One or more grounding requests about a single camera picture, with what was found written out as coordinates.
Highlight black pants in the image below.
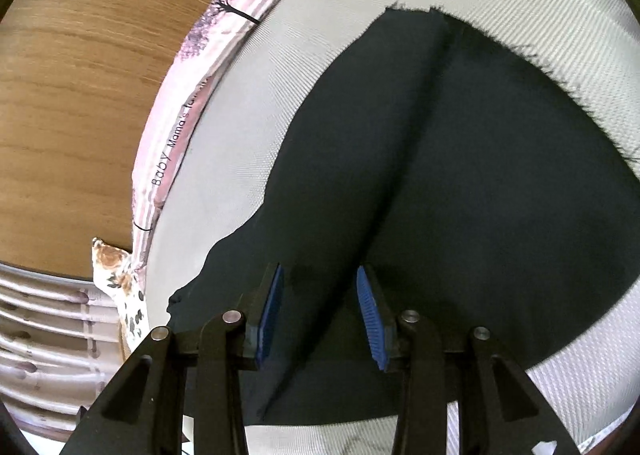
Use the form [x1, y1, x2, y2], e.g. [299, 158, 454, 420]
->
[167, 5, 640, 428]

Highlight white woven cloth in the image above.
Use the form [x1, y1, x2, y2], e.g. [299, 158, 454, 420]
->
[132, 0, 640, 455]

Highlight floral pillow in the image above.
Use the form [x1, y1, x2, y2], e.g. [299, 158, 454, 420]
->
[91, 236, 148, 353]

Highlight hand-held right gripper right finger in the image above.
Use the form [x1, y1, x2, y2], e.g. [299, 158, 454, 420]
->
[356, 265, 583, 455]

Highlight wooden headboard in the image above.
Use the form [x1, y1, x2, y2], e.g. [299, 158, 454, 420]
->
[0, 0, 306, 281]

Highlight pink striped pillow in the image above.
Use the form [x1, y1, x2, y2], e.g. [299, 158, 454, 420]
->
[131, 0, 293, 268]

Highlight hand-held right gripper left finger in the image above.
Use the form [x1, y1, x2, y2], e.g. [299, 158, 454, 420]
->
[60, 262, 286, 455]

